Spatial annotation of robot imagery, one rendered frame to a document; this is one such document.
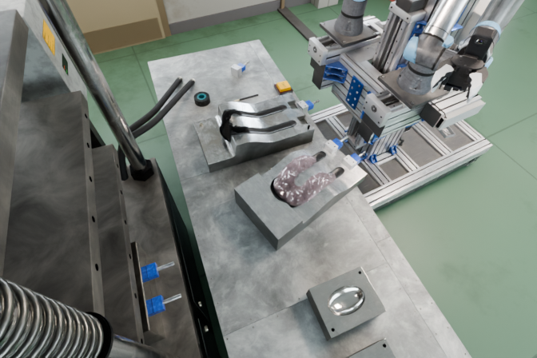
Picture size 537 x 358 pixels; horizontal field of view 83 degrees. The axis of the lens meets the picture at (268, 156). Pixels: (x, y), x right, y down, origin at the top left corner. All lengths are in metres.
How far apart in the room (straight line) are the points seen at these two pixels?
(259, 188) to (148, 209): 0.47
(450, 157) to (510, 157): 0.74
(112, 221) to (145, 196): 0.34
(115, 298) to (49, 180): 0.35
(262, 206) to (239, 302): 0.33
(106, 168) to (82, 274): 0.52
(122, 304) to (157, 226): 0.42
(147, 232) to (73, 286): 0.60
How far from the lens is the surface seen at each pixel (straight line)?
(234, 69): 1.76
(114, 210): 1.07
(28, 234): 0.83
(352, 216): 1.29
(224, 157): 1.32
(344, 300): 1.12
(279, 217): 1.11
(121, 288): 0.97
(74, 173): 0.86
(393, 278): 1.25
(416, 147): 2.47
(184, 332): 1.16
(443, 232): 2.42
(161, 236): 1.27
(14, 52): 0.84
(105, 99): 1.11
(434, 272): 2.27
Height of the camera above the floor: 1.91
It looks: 53 degrees down
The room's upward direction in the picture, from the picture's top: 3 degrees clockwise
